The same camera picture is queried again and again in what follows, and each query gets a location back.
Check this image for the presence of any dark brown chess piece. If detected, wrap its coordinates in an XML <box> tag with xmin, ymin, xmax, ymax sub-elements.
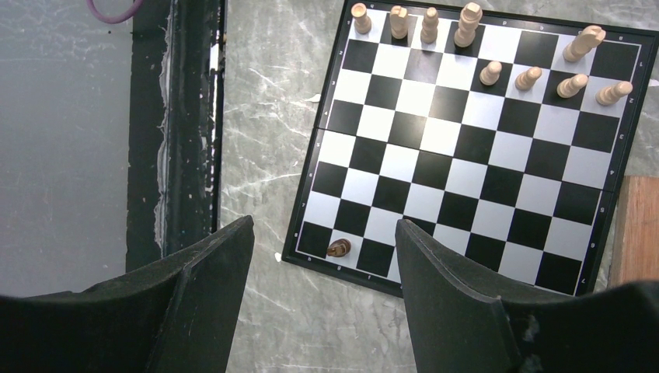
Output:
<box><xmin>326</xmin><ymin>238</ymin><xmax>351</xmax><ymax>257</ymax></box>

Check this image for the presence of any light wooden chess piece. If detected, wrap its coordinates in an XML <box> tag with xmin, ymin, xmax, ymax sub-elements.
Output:
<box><xmin>454</xmin><ymin>2</ymin><xmax>483</xmax><ymax>47</ymax></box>

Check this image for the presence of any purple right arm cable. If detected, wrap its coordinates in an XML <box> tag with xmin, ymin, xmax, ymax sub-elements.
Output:
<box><xmin>86</xmin><ymin>0</ymin><xmax>145</xmax><ymax>25</ymax></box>

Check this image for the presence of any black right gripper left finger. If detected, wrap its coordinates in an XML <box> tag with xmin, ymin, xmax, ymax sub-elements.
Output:
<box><xmin>1</xmin><ymin>215</ymin><xmax>255</xmax><ymax>372</ymax></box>

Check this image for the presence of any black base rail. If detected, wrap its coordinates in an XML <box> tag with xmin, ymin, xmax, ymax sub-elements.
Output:
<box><xmin>126</xmin><ymin>1</ymin><xmax>226</xmax><ymax>271</ymax></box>

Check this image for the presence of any wooden board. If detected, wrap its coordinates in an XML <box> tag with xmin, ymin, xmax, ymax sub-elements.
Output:
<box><xmin>608</xmin><ymin>176</ymin><xmax>658</xmax><ymax>288</ymax></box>

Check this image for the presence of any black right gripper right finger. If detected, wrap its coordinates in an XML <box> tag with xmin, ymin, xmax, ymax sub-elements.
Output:
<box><xmin>395</xmin><ymin>219</ymin><xmax>658</xmax><ymax>372</ymax></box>

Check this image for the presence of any black and white chessboard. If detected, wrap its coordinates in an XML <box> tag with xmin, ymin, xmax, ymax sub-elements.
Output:
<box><xmin>282</xmin><ymin>1</ymin><xmax>658</xmax><ymax>296</ymax></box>

